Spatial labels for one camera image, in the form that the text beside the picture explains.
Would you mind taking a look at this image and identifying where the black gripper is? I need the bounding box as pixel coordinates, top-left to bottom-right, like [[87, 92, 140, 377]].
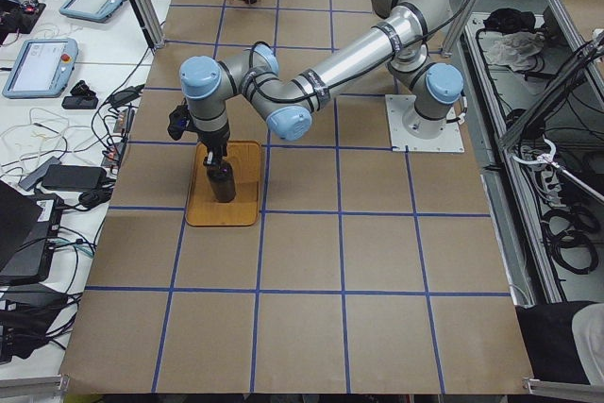
[[200, 131, 230, 168]]

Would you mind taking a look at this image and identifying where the dark wine bottle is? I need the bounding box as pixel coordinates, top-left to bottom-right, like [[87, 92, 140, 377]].
[[207, 161, 236, 203]]

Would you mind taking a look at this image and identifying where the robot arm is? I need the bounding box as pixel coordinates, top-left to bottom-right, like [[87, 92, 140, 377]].
[[167, 0, 463, 166]]

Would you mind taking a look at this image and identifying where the wooden tray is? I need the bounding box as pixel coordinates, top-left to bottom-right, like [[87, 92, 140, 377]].
[[186, 141, 261, 227]]

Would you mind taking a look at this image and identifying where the teach pendant near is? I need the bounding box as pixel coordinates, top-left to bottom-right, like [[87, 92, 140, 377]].
[[2, 38, 79, 99]]

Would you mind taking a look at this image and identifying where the black laptop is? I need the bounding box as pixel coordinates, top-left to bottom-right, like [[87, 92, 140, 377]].
[[1, 182, 63, 286]]

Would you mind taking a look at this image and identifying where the white cloth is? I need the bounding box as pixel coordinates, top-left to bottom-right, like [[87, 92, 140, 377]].
[[485, 31, 545, 72]]

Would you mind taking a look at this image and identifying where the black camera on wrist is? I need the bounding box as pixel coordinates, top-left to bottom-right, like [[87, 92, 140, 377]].
[[167, 104, 190, 141]]

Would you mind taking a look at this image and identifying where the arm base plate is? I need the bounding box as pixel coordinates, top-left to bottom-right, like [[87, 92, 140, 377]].
[[385, 94, 465, 154]]

